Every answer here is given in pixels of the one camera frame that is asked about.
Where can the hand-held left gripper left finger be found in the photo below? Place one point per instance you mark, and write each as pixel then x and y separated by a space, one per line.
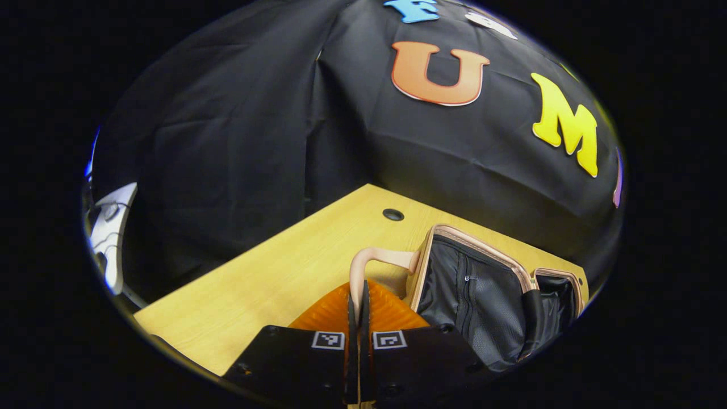
pixel 295 363

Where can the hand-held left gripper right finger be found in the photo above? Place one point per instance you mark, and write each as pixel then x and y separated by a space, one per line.
pixel 414 363

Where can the pink suitcase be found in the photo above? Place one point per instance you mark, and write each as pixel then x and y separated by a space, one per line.
pixel 477 301

